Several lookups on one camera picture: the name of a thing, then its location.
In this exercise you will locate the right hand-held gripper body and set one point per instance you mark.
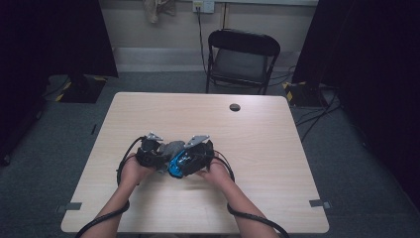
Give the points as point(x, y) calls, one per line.
point(199, 157)

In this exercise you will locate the blue toy car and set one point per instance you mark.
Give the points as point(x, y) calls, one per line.
point(176, 165)

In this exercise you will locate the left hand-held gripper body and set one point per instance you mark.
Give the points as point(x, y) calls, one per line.
point(148, 157)

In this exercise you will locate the black folding chair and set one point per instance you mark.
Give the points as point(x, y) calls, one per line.
point(242, 43)

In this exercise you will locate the grey tape strip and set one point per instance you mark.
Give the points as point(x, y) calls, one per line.
point(317, 203)
point(74, 206)

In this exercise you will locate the person's right hand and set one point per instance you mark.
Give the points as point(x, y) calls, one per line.
point(218, 175)

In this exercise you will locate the white wall socket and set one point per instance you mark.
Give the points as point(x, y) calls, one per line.
point(208, 6)

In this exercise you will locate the black curtain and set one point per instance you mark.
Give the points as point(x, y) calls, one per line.
point(49, 39)
point(379, 66)

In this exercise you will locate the black stand base yellow tape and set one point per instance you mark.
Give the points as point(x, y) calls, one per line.
point(303, 95)

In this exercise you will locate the beige hanging bag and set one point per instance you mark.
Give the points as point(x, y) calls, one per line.
point(153, 11)

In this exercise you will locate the person's left hand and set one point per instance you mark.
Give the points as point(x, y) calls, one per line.
point(132, 173)

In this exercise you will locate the grey cloth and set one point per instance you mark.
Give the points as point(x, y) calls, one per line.
point(173, 148)

